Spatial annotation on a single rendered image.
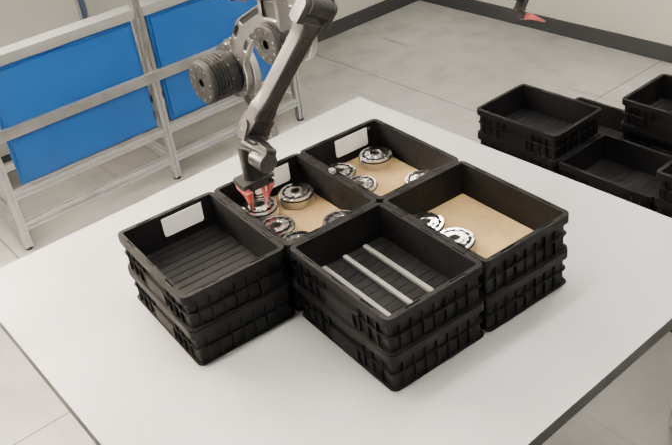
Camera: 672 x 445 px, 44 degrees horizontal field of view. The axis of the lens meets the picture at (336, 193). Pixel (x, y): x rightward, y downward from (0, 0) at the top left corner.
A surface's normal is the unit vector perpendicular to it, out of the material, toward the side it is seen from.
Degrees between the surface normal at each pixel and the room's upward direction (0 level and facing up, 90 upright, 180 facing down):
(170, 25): 90
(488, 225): 0
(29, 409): 0
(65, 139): 90
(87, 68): 90
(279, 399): 0
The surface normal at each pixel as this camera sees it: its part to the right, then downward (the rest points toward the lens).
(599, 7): -0.76, 0.41
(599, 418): -0.11, -0.84
